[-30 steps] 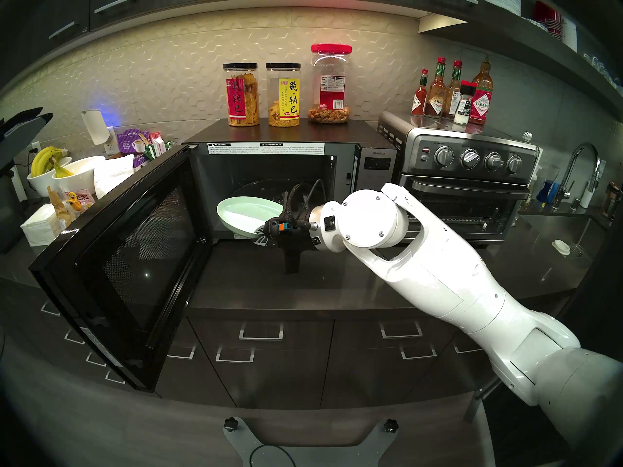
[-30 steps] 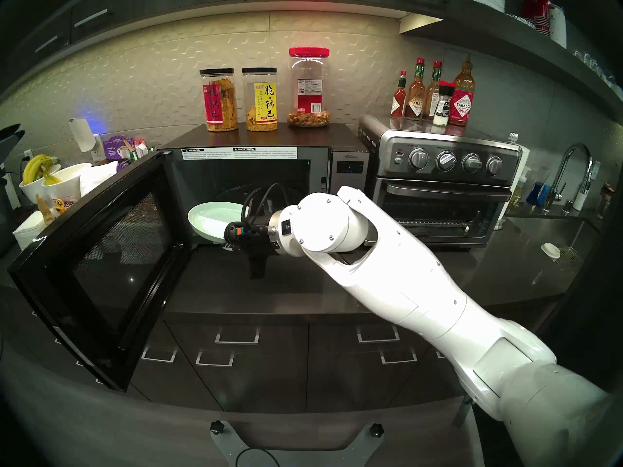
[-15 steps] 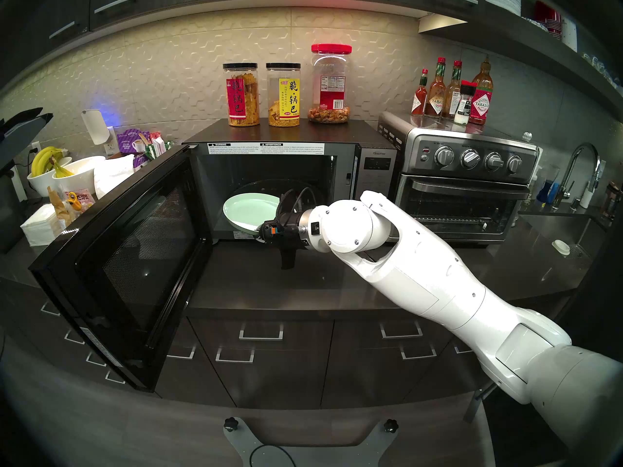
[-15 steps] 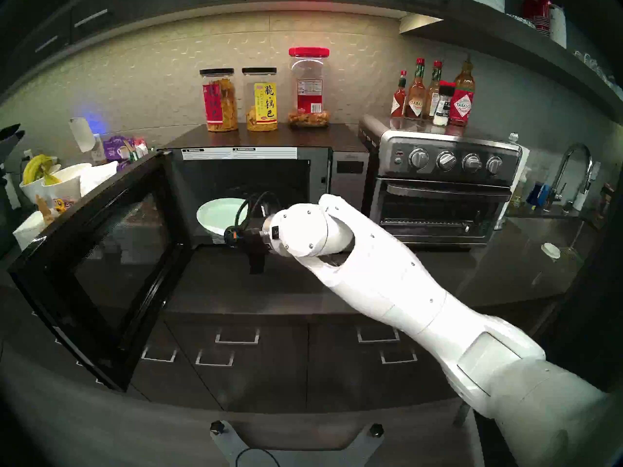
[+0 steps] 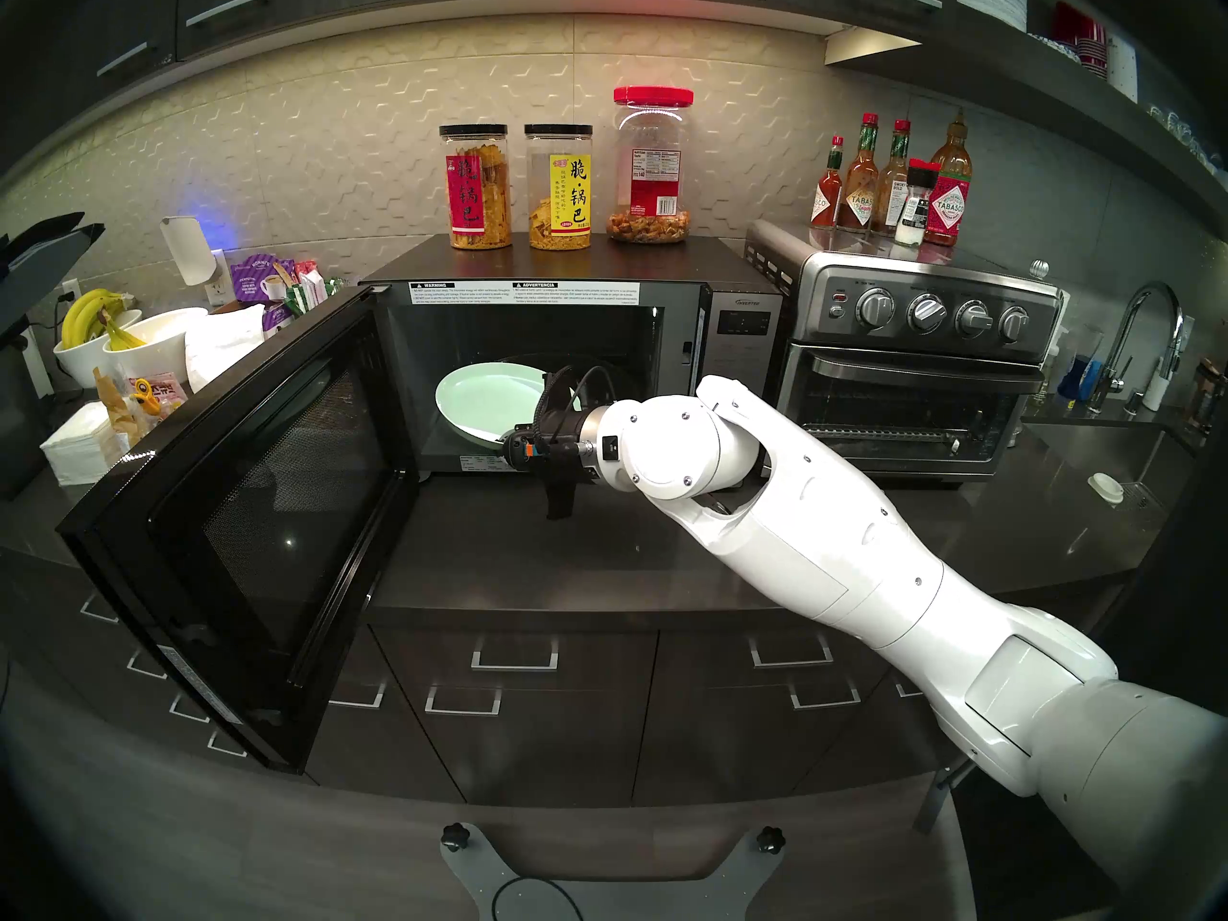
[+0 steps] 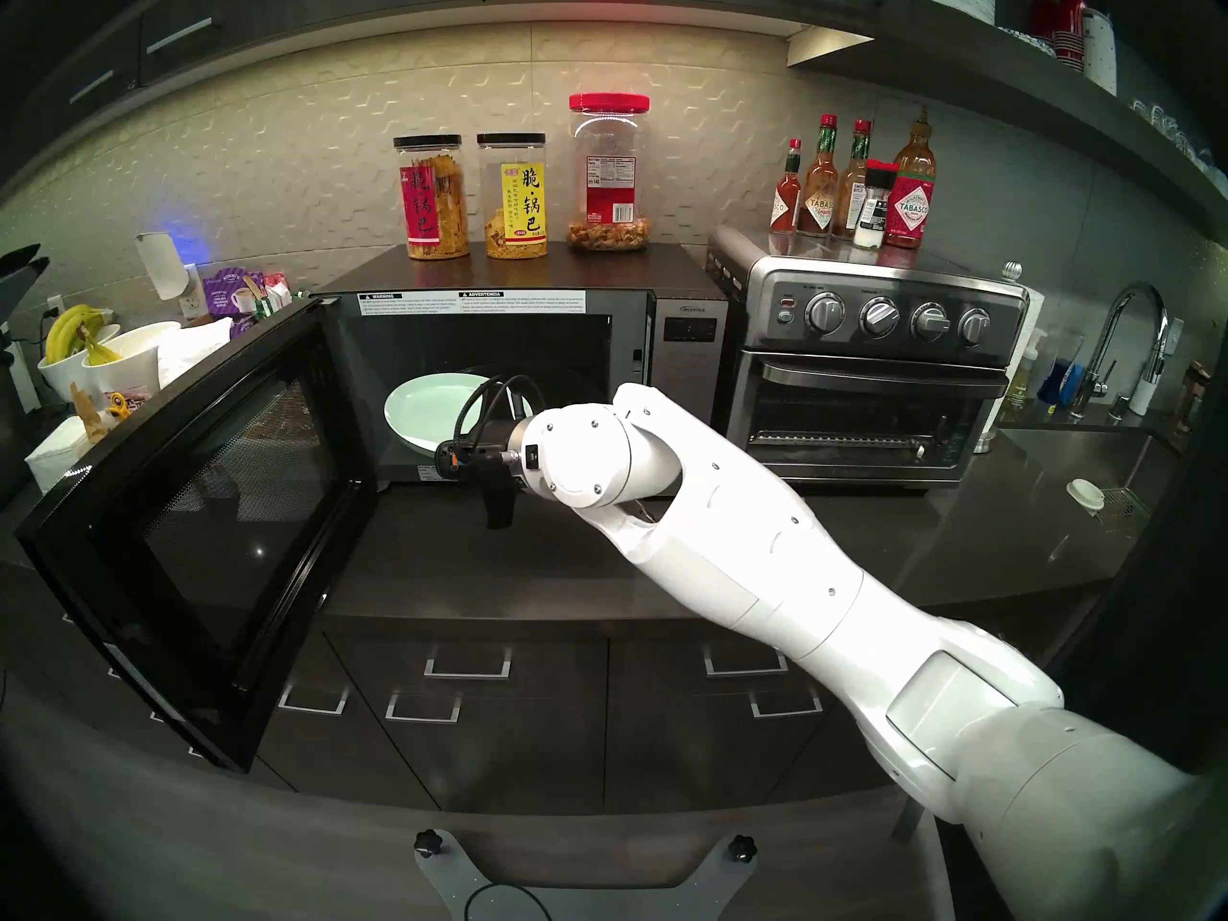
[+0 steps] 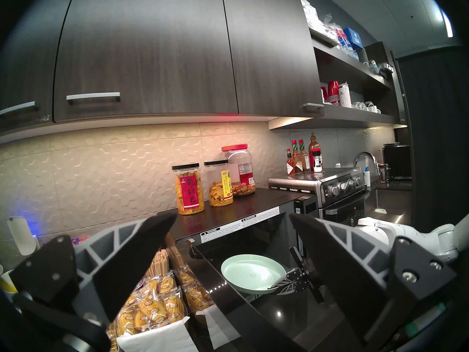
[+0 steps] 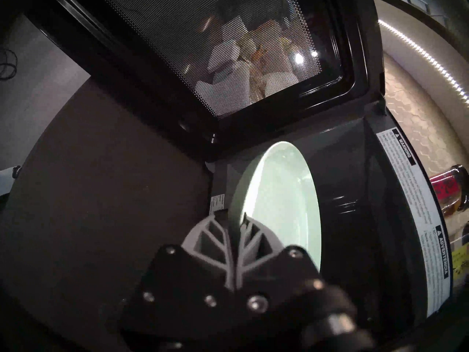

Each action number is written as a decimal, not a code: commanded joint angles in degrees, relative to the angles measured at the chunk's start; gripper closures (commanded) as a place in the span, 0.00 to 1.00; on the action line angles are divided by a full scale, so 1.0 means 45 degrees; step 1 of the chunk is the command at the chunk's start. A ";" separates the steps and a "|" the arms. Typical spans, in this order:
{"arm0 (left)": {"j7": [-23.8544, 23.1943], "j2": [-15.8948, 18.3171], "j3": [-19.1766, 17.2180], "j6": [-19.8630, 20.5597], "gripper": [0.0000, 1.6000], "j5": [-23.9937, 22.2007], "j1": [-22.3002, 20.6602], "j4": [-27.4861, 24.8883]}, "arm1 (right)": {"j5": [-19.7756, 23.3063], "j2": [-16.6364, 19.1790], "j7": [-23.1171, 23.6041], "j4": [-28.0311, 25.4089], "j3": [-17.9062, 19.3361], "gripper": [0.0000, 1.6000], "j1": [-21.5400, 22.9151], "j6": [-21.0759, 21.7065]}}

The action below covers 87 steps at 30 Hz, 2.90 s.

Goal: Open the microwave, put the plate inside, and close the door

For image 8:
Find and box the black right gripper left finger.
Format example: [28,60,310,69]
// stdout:
[121,212,238,348]

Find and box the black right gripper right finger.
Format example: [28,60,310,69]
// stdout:
[234,213,323,341]

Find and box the light green plate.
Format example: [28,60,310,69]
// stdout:
[229,142,323,278]

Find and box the black microwave oven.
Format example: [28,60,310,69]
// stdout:
[22,0,455,352]

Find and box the snack jar yellow label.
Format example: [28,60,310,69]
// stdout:
[451,223,469,290]

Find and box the snack jar pink label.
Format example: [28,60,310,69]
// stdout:
[429,164,469,219]

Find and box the LED light strip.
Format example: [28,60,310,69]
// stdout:
[377,19,469,107]

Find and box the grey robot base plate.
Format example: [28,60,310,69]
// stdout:
[0,168,18,198]

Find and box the thin black floor cable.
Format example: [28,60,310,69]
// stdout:
[0,49,18,81]

